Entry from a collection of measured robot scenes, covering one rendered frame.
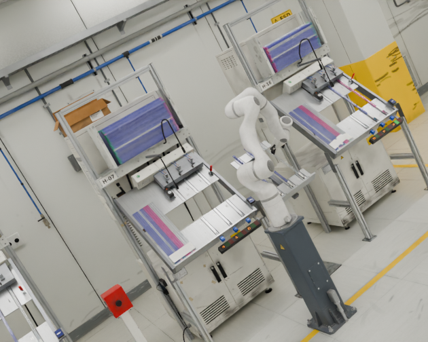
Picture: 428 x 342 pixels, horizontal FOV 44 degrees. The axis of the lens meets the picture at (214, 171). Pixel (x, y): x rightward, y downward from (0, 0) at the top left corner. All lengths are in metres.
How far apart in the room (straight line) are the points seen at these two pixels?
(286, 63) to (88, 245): 2.50
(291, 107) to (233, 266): 1.32
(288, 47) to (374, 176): 1.28
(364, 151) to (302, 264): 1.60
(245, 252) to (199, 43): 2.57
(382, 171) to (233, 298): 1.68
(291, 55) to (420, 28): 3.46
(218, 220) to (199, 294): 0.58
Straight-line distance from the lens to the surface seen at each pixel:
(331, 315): 3.35
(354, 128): 4.11
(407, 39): 7.36
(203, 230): 3.47
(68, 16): 5.32
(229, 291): 3.88
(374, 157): 4.56
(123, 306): 3.42
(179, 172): 3.71
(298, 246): 3.14
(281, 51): 4.29
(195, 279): 3.75
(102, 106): 4.01
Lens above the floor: 1.81
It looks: 12 degrees down
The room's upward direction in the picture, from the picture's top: 28 degrees counter-clockwise
